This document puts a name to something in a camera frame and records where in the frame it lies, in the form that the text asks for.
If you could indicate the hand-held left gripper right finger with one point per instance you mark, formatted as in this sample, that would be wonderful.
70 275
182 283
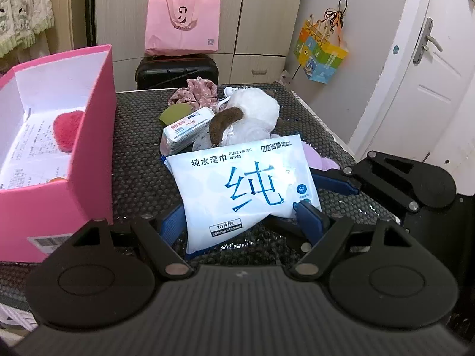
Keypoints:
311 219

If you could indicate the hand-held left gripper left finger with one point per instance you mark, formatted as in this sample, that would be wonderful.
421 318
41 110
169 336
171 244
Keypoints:
172 224

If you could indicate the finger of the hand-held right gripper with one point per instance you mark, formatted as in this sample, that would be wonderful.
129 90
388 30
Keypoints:
334 182

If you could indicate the purple plush toy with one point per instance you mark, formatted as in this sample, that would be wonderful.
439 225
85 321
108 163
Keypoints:
319 155

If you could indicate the large white wet wipes pack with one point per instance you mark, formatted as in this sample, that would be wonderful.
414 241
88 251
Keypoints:
237 189

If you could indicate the pink cardboard box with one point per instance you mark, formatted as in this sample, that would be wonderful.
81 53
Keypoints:
92 155

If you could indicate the white plush toy brown ears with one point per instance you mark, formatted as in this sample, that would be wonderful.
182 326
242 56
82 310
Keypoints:
256 111

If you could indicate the green makeup sponge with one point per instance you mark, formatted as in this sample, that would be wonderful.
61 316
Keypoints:
174 113

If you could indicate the pink floral scrunchie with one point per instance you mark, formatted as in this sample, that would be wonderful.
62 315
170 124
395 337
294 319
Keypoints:
193 91

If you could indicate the white door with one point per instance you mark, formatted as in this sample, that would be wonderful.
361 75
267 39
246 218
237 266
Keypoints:
438 92

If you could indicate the small wet wipes pack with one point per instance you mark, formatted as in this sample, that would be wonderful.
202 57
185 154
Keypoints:
185 129

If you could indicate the colourful paper bag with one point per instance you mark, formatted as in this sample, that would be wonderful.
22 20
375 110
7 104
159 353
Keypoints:
321 53

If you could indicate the red fluffy pad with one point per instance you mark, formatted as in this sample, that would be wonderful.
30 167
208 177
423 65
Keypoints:
68 131

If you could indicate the black suitcase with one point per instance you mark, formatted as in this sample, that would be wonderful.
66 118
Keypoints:
174 72

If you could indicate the printed paper sheet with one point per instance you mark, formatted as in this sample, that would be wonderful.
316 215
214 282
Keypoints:
33 148

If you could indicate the white wardrobe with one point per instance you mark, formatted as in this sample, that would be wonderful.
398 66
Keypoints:
259 26

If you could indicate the white printed box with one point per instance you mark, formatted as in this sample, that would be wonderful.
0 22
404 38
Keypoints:
15 317

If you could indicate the pink tote bag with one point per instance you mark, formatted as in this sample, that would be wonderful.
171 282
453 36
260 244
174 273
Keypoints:
182 18

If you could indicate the cream knitted sweater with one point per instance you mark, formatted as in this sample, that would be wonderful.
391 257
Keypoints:
22 3

